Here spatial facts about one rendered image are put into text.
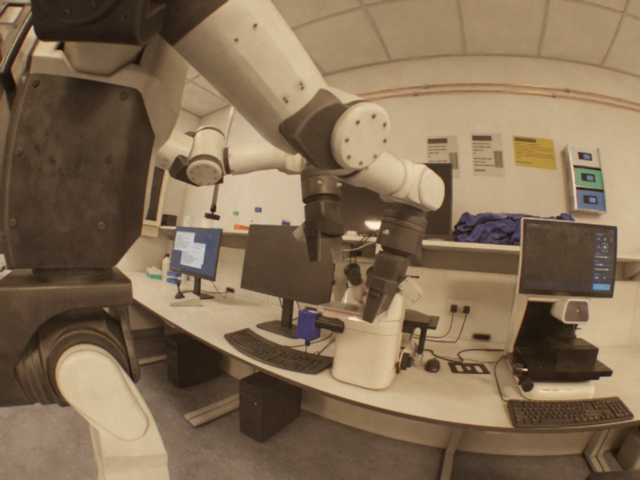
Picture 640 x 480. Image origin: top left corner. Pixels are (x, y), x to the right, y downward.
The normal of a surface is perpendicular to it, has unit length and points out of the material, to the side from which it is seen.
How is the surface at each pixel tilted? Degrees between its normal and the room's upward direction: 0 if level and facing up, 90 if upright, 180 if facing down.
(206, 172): 151
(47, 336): 44
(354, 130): 126
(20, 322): 90
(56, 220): 101
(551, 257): 93
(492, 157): 90
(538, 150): 90
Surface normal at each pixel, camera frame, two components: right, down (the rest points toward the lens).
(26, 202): 0.73, 0.23
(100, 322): 0.46, -0.82
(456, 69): -0.48, -0.10
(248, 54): 0.52, 0.62
